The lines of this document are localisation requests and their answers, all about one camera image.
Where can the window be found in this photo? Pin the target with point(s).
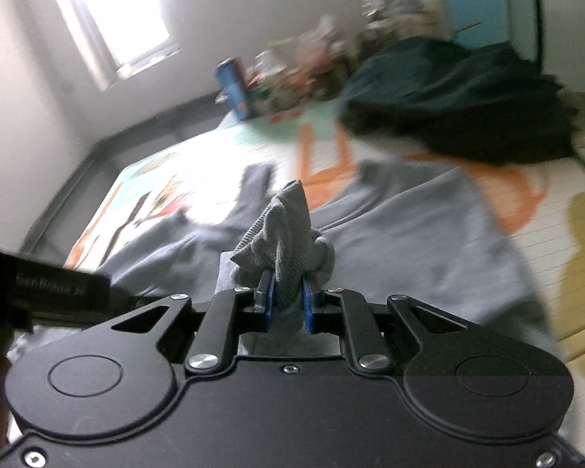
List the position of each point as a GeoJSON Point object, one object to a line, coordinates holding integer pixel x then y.
{"type": "Point", "coordinates": [112, 14]}

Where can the teal door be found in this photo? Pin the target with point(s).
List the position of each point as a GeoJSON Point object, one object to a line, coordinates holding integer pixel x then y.
{"type": "Point", "coordinates": [473, 0]}

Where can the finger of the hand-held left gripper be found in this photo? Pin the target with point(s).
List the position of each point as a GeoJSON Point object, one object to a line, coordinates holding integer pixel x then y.
{"type": "Point", "coordinates": [136, 300]}

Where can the blue drink can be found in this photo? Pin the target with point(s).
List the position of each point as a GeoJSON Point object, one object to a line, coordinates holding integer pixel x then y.
{"type": "Point", "coordinates": [234, 87]}

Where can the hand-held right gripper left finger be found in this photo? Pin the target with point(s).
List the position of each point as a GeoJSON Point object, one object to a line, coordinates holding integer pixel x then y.
{"type": "Point", "coordinates": [271, 300]}

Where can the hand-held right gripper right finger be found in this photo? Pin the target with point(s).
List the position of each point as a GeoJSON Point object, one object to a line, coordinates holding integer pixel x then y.
{"type": "Point", "coordinates": [308, 304]}

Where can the pile of assorted clutter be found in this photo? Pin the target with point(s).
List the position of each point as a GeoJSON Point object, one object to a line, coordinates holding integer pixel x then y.
{"type": "Point", "coordinates": [331, 58]}

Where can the grey bed rail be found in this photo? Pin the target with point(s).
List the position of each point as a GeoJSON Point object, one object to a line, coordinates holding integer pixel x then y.
{"type": "Point", "coordinates": [78, 175]}

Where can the dark green garment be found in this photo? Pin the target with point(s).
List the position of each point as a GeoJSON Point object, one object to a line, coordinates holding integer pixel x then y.
{"type": "Point", "coordinates": [458, 102]}

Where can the grey sweatshirt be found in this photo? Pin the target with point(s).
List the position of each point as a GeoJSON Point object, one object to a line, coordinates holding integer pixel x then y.
{"type": "Point", "coordinates": [419, 234]}

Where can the black pole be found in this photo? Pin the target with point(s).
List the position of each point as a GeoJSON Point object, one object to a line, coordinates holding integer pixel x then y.
{"type": "Point", "coordinates": [538, 9]}

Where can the printed foam play mat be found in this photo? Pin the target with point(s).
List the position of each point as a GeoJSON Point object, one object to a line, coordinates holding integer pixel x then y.
{"type": "Point", "coordinates": [555, 234]}

